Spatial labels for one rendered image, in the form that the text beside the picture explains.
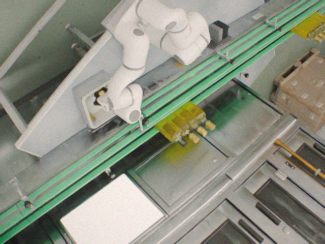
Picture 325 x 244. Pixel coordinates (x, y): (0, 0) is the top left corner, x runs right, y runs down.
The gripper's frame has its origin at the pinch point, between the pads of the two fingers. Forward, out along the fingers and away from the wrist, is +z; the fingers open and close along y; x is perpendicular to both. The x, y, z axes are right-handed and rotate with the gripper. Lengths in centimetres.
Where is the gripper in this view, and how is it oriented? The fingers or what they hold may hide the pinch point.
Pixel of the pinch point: (100, 92)
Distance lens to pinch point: 156.4
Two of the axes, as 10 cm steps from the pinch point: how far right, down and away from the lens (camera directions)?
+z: -6.2, -3.8, 6.9
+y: 7.5, -5.5, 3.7
